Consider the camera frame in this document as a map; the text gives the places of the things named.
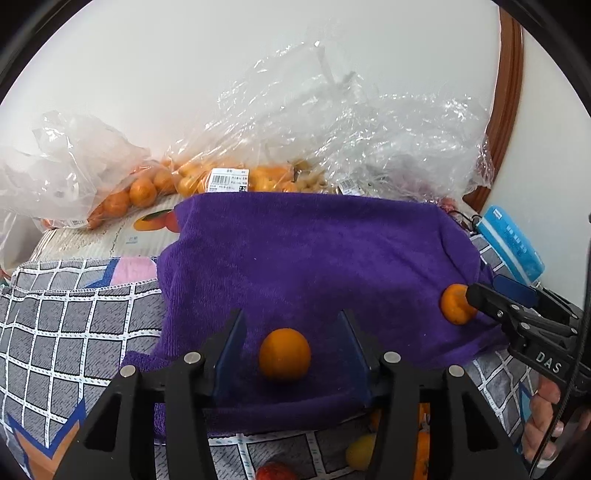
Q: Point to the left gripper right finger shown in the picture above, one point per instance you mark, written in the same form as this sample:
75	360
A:
467	440

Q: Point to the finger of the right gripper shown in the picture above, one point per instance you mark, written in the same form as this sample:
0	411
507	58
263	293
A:
516	291
509	315

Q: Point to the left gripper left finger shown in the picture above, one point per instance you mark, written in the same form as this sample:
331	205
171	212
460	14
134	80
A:
116	441

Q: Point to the large stemmed orange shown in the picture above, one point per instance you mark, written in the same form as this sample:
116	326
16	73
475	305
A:
421	469

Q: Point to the green yellow tomato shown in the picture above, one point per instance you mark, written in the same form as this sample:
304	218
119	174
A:
360	452

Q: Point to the red cherry tomato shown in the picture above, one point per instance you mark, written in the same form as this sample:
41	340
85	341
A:
276	471

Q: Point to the small orange tomato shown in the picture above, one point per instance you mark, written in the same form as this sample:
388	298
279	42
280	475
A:
284	355

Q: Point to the person's right hand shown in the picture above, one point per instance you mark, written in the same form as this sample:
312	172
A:
541	405

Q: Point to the blue tissue pack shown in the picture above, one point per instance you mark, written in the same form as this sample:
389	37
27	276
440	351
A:
512	245

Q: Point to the grey checked tablecloth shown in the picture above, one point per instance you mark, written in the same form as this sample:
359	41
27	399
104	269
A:
66	324

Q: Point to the purple towel tray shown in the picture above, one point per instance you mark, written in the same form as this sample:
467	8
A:
295	261

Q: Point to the printed fruit carton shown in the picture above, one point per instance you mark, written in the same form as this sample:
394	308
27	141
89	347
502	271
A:
144	233

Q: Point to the white plastic bag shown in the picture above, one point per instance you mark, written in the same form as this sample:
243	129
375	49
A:
19	237

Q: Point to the clear bag of kumquats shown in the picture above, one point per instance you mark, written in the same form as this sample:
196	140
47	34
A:
276	129

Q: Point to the bag of small oranges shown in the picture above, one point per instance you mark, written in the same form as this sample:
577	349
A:
86	173

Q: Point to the brown wooden door frame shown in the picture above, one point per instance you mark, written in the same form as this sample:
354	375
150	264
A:
507	90

